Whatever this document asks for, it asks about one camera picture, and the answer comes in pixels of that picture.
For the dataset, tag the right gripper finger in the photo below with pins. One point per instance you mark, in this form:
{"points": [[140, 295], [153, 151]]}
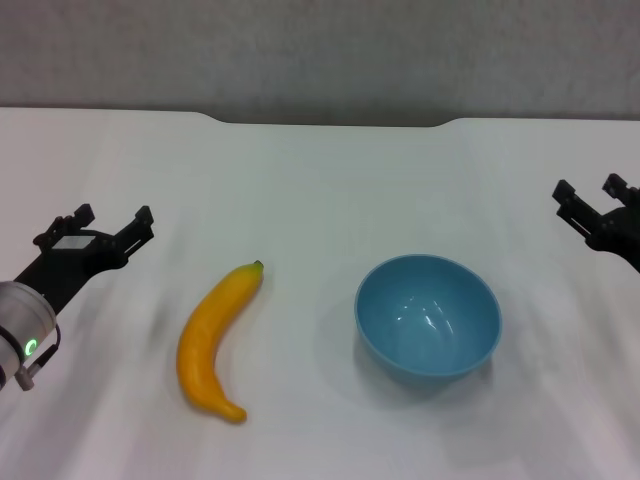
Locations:
{"points": [[575, 205], [622, 190]]}

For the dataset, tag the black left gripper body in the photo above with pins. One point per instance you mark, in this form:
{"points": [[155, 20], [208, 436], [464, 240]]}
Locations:
{"points": [[70, 265]]}

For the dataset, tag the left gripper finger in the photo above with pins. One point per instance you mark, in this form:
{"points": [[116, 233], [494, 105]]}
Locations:
{"points": [[137, 227], [75, 217]]}

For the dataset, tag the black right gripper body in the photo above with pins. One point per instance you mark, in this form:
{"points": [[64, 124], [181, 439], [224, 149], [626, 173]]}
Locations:
{"points": [[622, 232]]}

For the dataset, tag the yellow banana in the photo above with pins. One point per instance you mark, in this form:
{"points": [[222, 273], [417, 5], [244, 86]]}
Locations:
{"points": [[200, 345]]}

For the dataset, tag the blue bowl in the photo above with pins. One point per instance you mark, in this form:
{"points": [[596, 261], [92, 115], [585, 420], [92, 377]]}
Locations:
{"points": [[427, 320]]}

